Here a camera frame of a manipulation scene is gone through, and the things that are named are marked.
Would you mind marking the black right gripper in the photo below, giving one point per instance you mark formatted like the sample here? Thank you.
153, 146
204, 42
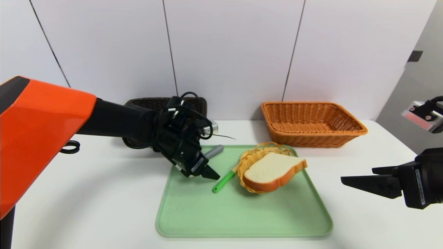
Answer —
417, 185

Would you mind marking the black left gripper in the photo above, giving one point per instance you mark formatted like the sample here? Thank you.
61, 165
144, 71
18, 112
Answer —
196, 166

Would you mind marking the toast bread slice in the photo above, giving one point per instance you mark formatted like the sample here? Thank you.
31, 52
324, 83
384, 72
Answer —
270, 169

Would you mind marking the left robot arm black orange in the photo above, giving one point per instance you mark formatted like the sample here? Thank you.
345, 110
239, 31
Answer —
41, 138

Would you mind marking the small round yellow wicker basket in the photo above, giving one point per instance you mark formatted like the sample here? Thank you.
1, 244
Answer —
247, 162

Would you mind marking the orange rectangular wicker basket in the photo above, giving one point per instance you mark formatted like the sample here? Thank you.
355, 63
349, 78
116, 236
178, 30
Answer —
311, 117

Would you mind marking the dark brown wicker basket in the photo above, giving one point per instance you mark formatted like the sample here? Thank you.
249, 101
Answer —
145, 102

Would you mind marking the light green plastic tray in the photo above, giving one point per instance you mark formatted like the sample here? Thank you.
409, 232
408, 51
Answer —
270, 214

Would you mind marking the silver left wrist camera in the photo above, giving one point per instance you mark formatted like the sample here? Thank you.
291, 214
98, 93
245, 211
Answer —
211, 128

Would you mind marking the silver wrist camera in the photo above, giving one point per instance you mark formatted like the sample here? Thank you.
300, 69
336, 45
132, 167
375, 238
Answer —
420, 116
211, 128

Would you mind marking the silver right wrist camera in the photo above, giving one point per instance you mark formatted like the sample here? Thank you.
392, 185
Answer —
420, 116

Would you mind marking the black wall bracket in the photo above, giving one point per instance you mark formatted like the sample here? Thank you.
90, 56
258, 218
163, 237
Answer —
414, 56

